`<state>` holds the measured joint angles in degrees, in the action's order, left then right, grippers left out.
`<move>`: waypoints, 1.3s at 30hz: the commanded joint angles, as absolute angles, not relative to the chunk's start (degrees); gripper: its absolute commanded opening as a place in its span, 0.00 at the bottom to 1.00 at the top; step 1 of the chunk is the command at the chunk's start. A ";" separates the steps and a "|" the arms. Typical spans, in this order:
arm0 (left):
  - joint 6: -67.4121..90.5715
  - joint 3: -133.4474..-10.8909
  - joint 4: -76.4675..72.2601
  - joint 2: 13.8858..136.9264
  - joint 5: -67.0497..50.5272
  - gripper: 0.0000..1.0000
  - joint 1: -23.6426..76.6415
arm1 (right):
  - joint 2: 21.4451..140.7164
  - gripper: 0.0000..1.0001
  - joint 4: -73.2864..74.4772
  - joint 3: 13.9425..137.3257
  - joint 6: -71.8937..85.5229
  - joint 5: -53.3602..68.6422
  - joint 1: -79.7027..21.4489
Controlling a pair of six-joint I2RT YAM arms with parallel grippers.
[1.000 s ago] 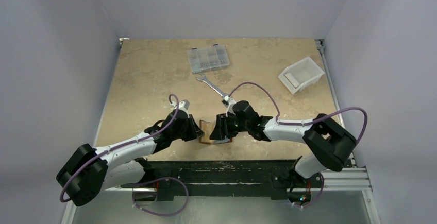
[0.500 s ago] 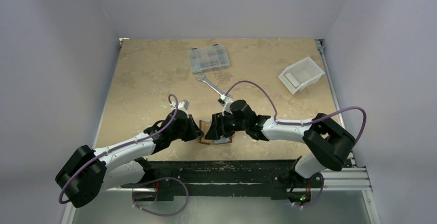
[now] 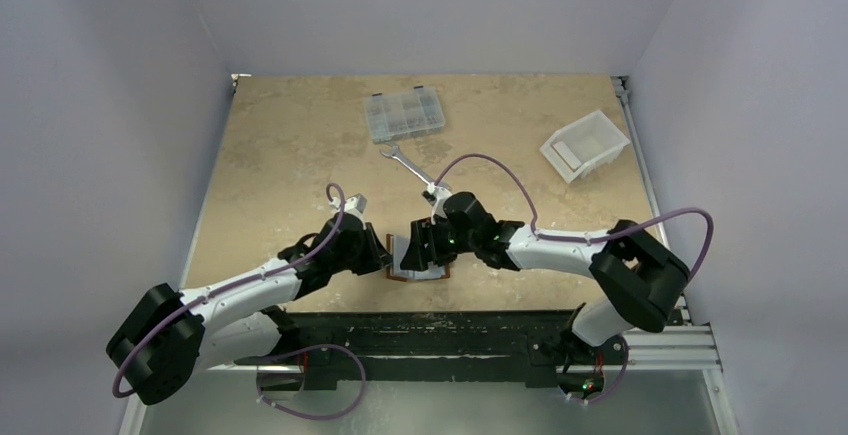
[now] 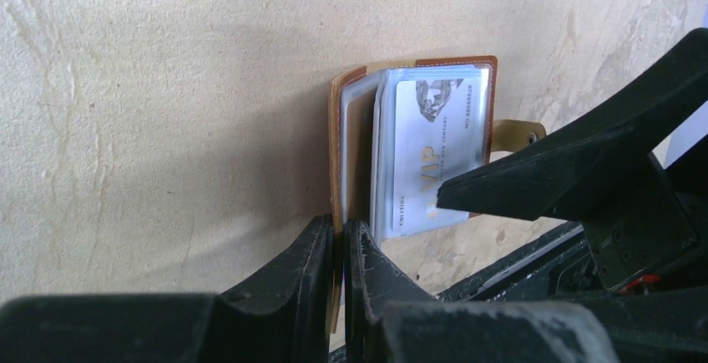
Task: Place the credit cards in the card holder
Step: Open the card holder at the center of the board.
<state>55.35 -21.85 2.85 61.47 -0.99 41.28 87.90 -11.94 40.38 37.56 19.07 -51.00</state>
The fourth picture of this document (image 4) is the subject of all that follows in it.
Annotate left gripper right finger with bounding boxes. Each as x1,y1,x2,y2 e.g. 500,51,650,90
344,220,436,362

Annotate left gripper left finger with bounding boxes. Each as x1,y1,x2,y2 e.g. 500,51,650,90
222,214,333,362

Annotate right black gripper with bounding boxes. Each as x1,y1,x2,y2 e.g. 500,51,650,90
437,28,707,290

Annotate brown leather card holder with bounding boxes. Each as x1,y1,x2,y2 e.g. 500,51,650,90
328,55,547,299

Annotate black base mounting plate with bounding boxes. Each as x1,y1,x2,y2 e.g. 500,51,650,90
438,223,707,362

